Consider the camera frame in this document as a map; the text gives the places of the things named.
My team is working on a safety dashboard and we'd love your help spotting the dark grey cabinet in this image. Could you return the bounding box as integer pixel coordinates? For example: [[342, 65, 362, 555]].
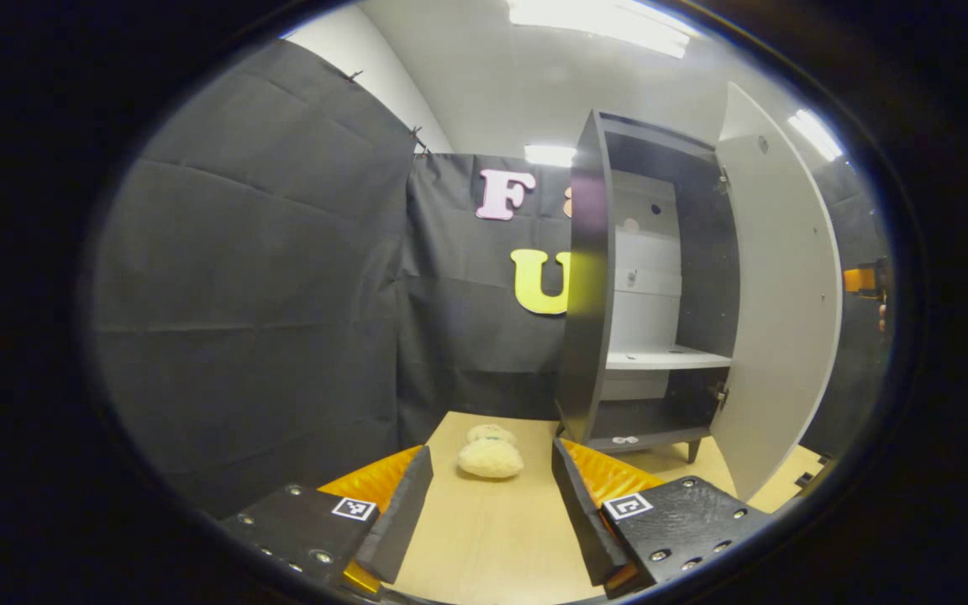
[[555, 109, 741, 463]]

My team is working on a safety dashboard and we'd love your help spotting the black backdrop cloth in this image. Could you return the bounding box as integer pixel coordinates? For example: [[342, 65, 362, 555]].
[[89, 38, 892, 518]]

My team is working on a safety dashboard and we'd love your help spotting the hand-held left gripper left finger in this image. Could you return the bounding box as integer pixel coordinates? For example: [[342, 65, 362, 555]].
[[219, 445, 434, 593]]

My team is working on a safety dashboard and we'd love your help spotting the yellow plush toy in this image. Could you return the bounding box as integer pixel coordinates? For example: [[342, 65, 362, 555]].
[[457, 424, 525, 480]]

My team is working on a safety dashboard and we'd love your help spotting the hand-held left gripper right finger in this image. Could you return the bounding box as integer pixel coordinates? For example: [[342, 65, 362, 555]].
[[551, 437, 775, 599]]

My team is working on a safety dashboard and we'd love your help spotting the white cabinet shelf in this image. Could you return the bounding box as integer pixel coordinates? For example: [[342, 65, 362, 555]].
[[606, 345, 734, 371]]

